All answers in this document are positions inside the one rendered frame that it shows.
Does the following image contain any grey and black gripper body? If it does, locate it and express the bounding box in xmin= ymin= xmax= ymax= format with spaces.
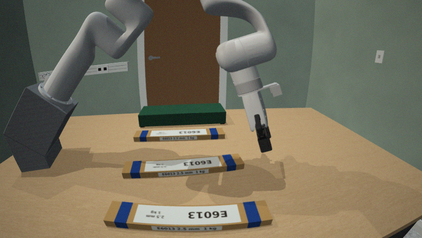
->
xmin=238 ymin=90 xmax=268 ymax=132

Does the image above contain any cardboard welding electrode pack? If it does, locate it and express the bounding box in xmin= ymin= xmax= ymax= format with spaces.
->
xmin=122 ymin=153 xmax=244 ymax=178

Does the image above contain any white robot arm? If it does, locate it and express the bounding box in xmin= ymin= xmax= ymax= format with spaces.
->
xmin=38 ymin=0 xmax=282 ymax=107

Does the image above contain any tan cardboard pack with blue bands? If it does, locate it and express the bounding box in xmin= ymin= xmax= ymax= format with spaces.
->
xmin=104 ymin=200 xmax=273 ymax=232

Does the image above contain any tan welding electrode pack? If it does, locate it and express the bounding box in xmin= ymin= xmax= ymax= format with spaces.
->
xmin=133 ymin=128 xmax=225 ymax=142

